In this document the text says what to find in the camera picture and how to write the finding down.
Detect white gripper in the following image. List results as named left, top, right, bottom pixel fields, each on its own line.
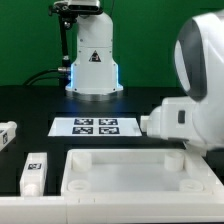
left=147, top=97, right=200, bottom=141

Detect white desk top tray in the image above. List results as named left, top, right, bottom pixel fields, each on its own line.
left=61, top=149, right=218, bottom=195

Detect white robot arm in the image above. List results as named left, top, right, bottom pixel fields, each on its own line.
left=62, top=0, right=224, bottom=150

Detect white sheet with markers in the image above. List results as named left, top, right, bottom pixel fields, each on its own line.
left=48, top=117, right=142, bottom=137

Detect white L-shaped corner fence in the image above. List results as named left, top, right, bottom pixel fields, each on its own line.
left=0, top=148, right=224, bottom=224

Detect black camera on stand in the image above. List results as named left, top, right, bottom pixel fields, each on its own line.
left=67, top=0, right=101, bottom=14

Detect black cables at base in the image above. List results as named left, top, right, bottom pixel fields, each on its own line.
left=22, top=67, right=72, bottom=86

